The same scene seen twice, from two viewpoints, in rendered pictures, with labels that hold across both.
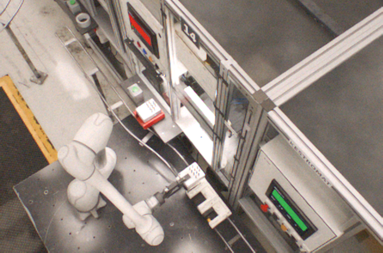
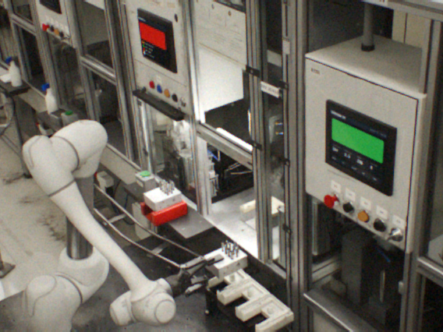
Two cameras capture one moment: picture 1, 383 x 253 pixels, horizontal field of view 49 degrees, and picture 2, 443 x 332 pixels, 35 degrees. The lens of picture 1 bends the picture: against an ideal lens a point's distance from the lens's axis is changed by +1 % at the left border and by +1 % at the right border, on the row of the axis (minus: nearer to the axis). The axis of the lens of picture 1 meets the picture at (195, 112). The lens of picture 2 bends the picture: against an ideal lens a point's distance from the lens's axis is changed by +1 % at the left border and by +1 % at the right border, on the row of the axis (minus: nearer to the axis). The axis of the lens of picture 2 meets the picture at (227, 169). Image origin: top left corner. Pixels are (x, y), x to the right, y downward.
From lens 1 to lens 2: 1.49 m
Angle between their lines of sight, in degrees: 34
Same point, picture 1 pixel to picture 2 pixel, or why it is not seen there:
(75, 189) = (37, 284)
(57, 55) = (33, 245)
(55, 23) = (39, 212)
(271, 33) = not seen: outside the picture
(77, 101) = not seen: hidden behind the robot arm
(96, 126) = (83, 125)
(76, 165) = (49, 157)
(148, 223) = (150, 284)
